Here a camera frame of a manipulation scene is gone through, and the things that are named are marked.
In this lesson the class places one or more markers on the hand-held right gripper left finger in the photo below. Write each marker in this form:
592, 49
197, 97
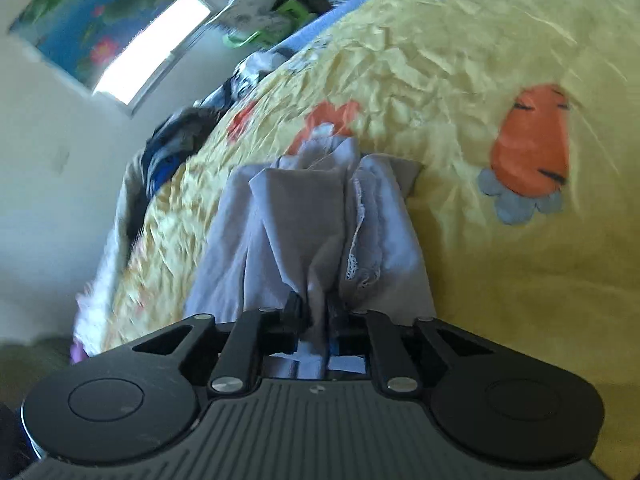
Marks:
290, 321

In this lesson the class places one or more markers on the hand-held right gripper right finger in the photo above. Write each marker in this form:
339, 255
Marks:
342, 326

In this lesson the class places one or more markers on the white lace garment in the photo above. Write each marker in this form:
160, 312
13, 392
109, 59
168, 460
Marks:
280, 220

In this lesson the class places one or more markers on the stack of folded dark clothes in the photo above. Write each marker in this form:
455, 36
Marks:
175, 135

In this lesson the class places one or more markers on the white printed plastic bag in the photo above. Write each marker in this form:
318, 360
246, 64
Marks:
250, 75

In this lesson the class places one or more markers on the yellow carrot print bedsheet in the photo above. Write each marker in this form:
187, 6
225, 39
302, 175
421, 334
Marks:
450, 60

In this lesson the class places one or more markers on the window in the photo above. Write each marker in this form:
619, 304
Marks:
150, 45

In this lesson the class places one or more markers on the green plastic chair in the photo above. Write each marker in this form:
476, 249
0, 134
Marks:
295, 10

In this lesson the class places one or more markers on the floral roller blind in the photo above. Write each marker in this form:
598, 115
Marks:
90, 15

